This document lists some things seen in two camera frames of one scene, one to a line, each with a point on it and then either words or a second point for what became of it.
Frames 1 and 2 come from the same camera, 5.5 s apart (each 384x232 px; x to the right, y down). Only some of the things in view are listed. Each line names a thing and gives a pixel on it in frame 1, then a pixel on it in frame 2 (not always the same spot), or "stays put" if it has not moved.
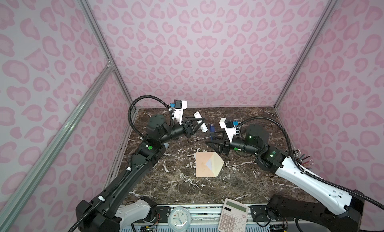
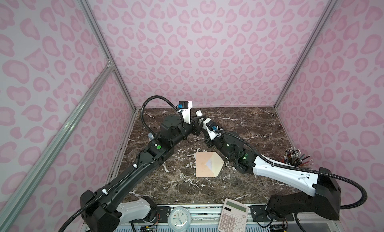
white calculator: x=234 y=217 stays put
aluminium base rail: x=205 y=218 stays put
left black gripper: x=187 y=127 -> x=195 y=125
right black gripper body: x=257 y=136 -> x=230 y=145
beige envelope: x=208 y=164 stays put
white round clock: x=179 y=219 stays put
